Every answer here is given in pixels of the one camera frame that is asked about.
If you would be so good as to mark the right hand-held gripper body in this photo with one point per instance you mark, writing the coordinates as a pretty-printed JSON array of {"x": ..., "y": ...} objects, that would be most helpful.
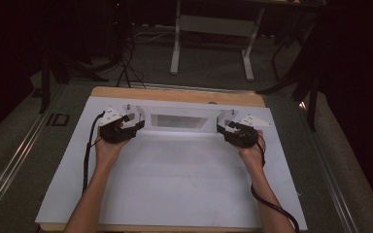
[{"x": 244, "y": 134}]

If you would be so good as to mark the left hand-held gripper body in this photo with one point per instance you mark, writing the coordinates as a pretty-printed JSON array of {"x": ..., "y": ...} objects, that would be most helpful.
[{"x": 113, "y": 127}]

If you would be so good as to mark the cream paper card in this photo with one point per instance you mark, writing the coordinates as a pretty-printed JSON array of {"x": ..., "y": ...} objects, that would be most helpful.
[{"x": 178, "y": 121}]

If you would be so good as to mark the person's right hand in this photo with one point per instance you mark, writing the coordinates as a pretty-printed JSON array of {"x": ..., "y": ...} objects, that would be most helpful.
[{"x": 254, "y": 155}]

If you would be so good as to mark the person's left hand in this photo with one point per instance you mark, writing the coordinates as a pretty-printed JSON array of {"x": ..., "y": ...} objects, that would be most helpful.
[{"x": 108, "y": 152}]

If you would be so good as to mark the white table mat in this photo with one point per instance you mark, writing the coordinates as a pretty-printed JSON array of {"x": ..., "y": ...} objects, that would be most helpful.
[{"x": 181, "y": 181}]

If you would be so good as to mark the black tripod stand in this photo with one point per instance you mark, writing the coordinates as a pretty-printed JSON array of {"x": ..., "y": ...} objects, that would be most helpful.
[{"x": 307, "y": 84}]

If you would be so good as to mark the black metal stand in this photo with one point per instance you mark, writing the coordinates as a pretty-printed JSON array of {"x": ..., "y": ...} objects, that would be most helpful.
[{"x": 45, "y": 71}]

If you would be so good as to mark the black floor bracket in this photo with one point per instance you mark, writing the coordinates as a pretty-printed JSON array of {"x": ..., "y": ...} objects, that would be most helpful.
[{"x": 58, "y": 119}]

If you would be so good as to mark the white metal desk frame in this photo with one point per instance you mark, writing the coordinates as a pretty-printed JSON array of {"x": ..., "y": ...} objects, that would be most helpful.
[{"x": 213, "y": 26}]

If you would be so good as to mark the aluminium floor rail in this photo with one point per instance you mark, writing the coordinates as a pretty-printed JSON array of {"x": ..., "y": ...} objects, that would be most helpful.
[
  {"x": 333, "y": 181},
  {"x": 9, "y": 176}
]

